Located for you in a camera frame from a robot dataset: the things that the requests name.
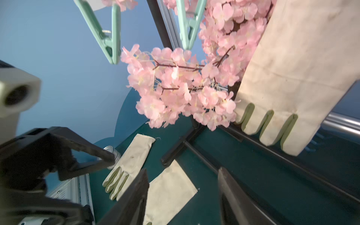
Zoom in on mint green clothespin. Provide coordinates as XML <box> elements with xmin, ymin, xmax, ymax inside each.
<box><xmin>176</xmin><ymin>0</ymin><xmax>207</xmax><ymax>51</ymax></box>
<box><xmin>74</xmin><ymin>1</ymin><xmax>121</xmax><ymax>65</ymax></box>

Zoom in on pink cherry blossom branch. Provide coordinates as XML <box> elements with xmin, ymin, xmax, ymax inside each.
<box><xmin>121</xmin><ymin>0</ymin><xmax>276</xmax><ymax>130</ymax></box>

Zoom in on cream glove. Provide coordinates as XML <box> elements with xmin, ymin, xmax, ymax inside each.
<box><xmin>235</xmin><ymin>1</ymin><xmax>360</xmax><ymax>156</ymax></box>
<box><xmin>102</xmin><ymin>134</ymin><xmax>156</xmax><ymax>201</ymax></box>
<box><xmin>143</xmin><ymin>160</ymin><xmax>198</xmax><ymax>225</ymax></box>

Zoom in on small blue garden rake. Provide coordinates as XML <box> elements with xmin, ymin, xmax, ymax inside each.
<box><xmin>304</xmin><ymin>133</ymin><xmax>333</xmax><ymax>152</ymax></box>

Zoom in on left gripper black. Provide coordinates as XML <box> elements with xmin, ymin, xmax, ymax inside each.
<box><xmin>1</xmin><ymin>127</ymin><xmax>115</xmax><ymax>225</ymax></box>

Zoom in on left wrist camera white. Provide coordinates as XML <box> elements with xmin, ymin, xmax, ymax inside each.
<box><xmin>1</xmin><ymin>61</ymin><xmax>41</xmax><ymax>144</ymax></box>

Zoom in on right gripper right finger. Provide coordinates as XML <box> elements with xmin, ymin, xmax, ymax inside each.
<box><xmin>217</xmin><ymin>167</ymin><xmax>277</xmax><ymax>225</ymax></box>

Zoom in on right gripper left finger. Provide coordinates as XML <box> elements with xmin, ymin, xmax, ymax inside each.
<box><xmin>97</xmin><ymin>169</ymin><xmax>149</xmax><ymax>225</ymax></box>

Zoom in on silver metal can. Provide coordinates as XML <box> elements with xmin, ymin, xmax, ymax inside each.
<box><xmin>97</xmin><ymin>145</ymin><xmax>122</xmax><ymax>170</ymax></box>

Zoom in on black clothes rack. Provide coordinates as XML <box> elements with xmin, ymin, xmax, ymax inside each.
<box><xmin>146</xmin><ymin>0</ymin><xmax>360</xmax><ymax>206</ymax></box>

